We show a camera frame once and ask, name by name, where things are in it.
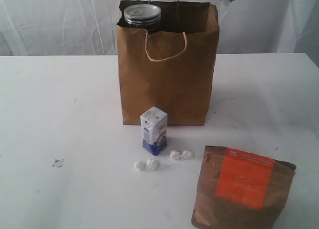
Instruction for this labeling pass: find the small white blue milk carton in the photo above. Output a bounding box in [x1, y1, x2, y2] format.
[140, 107, 167, 156]

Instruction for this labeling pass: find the dark can with pull-tab lid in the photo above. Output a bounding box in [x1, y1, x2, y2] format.
[124, 4, 161, 32]

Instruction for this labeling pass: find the brown pouch with orange label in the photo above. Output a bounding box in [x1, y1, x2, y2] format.
[191, 146, 296, 229]

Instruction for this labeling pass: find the brown paper shopping bag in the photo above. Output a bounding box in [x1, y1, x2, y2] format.
[116, 1, 220, 126]

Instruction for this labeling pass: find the small torn tape scrap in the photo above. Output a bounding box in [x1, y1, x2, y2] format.
[52, 159, 64, 168]

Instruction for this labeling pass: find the white backdrop curtain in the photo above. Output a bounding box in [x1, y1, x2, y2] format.
[0, 0, 319, 56]

